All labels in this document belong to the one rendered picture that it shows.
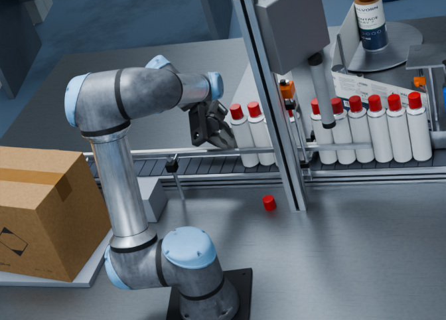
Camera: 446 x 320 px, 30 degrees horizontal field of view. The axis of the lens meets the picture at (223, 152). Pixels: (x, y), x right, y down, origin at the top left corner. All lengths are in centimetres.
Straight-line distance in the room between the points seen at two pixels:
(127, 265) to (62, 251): 34
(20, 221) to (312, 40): 89
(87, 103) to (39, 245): 55
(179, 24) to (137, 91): 360
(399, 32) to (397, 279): 109
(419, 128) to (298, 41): 44
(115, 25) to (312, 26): 374
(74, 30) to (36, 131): 281
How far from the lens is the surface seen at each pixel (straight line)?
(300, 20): 202
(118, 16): 582
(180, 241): 197
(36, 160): 237
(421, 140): 228
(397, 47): 283
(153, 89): 185
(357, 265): 213
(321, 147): 231
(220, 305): 205
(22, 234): 230
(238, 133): 237
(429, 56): 226
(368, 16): 276
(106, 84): 186
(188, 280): 198
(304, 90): 272
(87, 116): 189
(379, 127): 227
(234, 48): 318
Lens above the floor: 232
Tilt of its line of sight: 34 degrees down
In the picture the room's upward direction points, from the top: 18 degrees counter-clockwise
